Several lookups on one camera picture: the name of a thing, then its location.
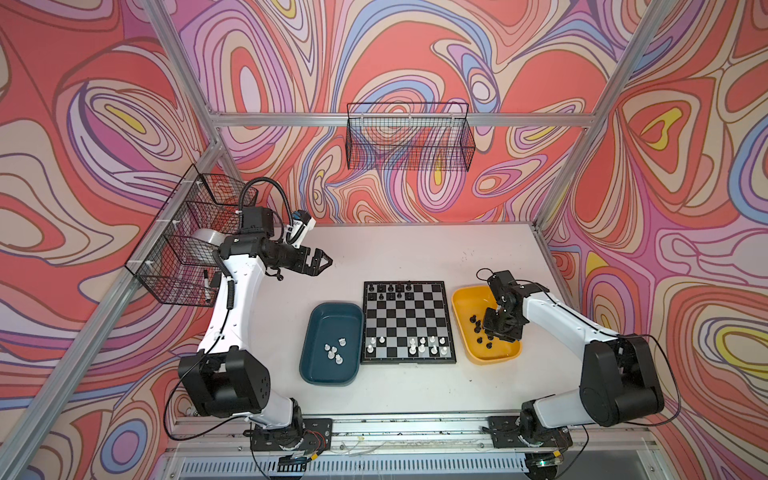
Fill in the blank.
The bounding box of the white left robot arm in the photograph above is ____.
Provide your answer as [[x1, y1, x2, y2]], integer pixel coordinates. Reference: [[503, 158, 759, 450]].
[[178, 234, 333, 431]]

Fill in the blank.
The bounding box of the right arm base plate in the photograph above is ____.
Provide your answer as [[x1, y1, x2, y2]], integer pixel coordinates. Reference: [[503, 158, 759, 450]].
[[481, 412, 573, 450]]

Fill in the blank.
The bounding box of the black wire basket back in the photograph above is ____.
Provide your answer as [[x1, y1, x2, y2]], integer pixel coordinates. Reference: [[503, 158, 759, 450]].
[[345, 100, 476, 172]]

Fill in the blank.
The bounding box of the yellow plastic tray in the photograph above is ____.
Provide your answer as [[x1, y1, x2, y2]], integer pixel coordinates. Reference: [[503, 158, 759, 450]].
[[451, 285, 522, 365]]

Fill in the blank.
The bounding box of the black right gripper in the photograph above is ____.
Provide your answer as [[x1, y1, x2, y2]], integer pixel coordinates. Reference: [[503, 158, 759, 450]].
[[482, 306, 524, 342]]

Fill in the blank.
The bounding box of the silver tape roll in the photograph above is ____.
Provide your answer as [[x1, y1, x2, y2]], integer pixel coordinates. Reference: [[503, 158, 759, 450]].
[[192, 228, 226, 247]]

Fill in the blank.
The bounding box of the black wire basket left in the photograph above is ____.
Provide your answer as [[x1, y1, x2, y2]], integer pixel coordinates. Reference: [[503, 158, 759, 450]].
[[125, 166, 245, 307]]

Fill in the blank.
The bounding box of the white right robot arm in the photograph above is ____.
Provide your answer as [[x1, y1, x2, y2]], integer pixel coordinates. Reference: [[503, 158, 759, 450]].
[[482, 270, 665, 439]]

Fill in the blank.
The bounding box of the black marker pen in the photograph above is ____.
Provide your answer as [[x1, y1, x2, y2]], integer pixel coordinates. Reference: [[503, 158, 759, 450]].
[[203, 269, 211, 304]]

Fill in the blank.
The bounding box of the teal plastic tray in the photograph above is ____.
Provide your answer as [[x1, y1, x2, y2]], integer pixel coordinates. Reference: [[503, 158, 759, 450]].
[[299, 302, 364, 386]]

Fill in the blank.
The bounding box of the black white chess board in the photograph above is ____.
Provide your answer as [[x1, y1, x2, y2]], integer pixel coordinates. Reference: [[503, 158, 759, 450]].
[[360, 281, 457, 364]]

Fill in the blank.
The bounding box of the black wire basket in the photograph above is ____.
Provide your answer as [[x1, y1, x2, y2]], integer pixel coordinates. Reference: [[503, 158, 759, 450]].
[[125, 166, 245, 307], [345, 100, 476, 172]]

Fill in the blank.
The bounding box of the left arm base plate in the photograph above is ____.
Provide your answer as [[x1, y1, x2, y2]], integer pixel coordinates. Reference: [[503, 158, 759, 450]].
[[244, 418, 333, 453]]

